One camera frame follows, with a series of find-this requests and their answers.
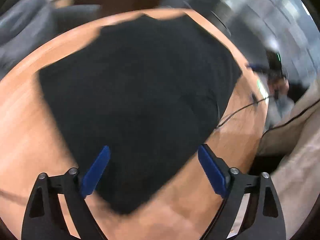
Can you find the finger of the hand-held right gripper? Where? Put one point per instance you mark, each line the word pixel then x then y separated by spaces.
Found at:
pixel 255 67

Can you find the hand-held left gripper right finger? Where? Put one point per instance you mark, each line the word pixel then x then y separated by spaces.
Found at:
pixel 212 172

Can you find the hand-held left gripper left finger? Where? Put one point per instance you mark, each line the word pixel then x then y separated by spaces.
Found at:
pixel 96 172

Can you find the black fleece jacket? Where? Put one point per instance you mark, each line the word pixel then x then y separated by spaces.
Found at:
pixel 137 92

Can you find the person's beige pants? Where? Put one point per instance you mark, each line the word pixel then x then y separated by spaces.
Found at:
pixel 295 160

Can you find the dark brown chair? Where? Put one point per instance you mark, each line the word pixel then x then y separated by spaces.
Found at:
pixel 120 1

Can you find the grey leather armchair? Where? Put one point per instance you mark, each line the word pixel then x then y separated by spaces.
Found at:
pixel 22 35

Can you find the black chair with metal frame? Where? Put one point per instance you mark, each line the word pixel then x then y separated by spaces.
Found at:
pixel 220 21

